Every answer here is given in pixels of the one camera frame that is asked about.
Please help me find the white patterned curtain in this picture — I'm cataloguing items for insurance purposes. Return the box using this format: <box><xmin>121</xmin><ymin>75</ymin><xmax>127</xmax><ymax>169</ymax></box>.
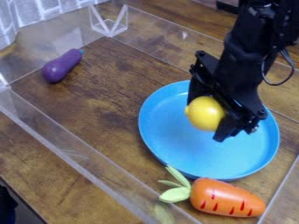
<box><xmin>0</xmin><ymin>0</ymin><xmax>110</xmax><ymax>51</ymax></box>

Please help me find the blue round plastic tray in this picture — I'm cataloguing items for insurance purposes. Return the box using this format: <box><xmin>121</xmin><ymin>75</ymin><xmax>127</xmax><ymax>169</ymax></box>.
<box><xmin>138</xmin><ymin>80</ymin><xmax>281</xmax><ymax>181</ymax></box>

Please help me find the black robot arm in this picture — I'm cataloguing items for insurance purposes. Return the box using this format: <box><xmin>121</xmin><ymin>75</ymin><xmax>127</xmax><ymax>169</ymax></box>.
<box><xmin>187</xmin><ymin>0</ymin><xmax>299</xmax><ymax>142</ymax></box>

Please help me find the orange toy carrot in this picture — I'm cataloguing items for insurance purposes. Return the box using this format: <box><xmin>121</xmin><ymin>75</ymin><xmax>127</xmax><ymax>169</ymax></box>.
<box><xmin>159</xmin><ymin>165</ymin><xmax>267</xmax><ymax>218</ymax></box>

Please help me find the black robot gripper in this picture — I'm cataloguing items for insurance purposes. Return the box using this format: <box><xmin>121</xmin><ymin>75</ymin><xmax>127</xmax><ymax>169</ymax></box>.
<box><xmin>187</xmin><ymin>31</ymin><xmax>277</xmax><ymax>143</ymax></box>

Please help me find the black cable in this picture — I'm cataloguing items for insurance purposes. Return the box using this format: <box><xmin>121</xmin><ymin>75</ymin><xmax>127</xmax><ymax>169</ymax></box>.
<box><xmin>261</xmin><ymin>46</ymin><xmax>297</xmax><ymax>87</ymax></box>

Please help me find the purple toy eggplant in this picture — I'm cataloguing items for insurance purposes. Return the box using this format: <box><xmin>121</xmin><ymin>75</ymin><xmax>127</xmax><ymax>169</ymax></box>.
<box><xmin>42</xmin><ymin>49</ymin><xmax>85</xmax><ymax>83</ymax></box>

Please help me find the yellow toy lemon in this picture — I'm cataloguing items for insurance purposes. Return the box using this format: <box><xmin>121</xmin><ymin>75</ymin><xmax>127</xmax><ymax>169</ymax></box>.
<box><xmin>185</xmin><ymin>96</ymin><xmax>226</xmax><ymax>131</ymax></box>

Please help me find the dark wall baseboard strip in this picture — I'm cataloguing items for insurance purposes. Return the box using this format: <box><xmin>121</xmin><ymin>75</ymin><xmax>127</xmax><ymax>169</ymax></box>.
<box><xmin>217</xmin><ymin>0</ymin><xmax>239</xmax><ymax>15</ymax></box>

